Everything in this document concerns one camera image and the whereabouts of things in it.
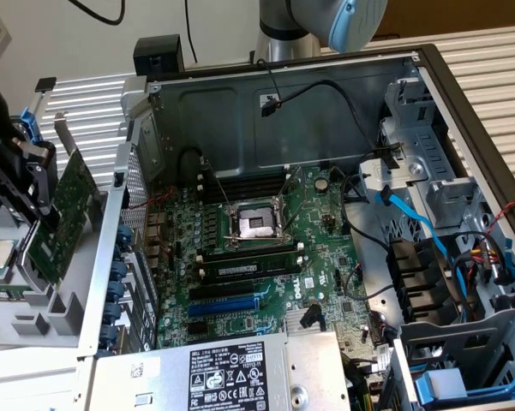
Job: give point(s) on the green graphics card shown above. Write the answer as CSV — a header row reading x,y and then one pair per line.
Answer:
x,y
68,192

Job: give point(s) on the blue disk caddy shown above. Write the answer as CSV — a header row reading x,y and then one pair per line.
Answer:
x,y
420,391
31,126

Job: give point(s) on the blue slot retention clip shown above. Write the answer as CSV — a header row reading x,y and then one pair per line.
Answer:
x,y
112,312
106,336
116,290
119,269
125,237

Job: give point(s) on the green RAM stick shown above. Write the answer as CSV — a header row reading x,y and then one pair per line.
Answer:
x,y
8,291

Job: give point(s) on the grey plastic parts rack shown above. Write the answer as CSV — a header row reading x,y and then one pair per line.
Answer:
x,y
30,329

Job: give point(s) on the black box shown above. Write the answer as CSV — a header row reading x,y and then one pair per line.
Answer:
x,y
158,51

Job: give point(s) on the thin metal locking lever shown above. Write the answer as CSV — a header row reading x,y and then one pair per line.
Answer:
x,y
216,184

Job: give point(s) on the long black expansion slot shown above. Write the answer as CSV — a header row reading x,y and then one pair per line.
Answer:
x,y
220,291

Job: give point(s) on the short black expansion slot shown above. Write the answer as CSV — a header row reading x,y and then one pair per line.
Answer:
x,y
197,329

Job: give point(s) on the black labelled RAM stick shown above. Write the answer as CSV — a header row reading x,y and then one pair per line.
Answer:
x,y
240,269

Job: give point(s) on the blue expansion slot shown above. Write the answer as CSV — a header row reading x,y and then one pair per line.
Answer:
x,y
223,306

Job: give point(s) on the grey power supply unit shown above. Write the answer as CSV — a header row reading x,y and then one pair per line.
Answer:
x,y
163,385

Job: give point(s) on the metal socket cover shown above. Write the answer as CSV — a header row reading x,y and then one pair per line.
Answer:
x,y
292,188

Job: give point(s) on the silver coin battery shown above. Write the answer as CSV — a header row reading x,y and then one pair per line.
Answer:
x,y
321,184

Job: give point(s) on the silver finned heatsink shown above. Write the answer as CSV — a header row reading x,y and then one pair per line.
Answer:
x,y
292,319

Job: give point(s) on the green motherboard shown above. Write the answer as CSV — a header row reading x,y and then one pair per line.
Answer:
x,y
321,240

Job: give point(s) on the grey metal PC case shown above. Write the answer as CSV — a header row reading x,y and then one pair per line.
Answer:
x,y
325,128

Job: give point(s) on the black-capped metal post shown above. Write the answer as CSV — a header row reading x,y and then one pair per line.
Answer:
x,y
46,83

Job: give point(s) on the black intrusion switch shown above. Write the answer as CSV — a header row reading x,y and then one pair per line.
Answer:
x,y
119,179

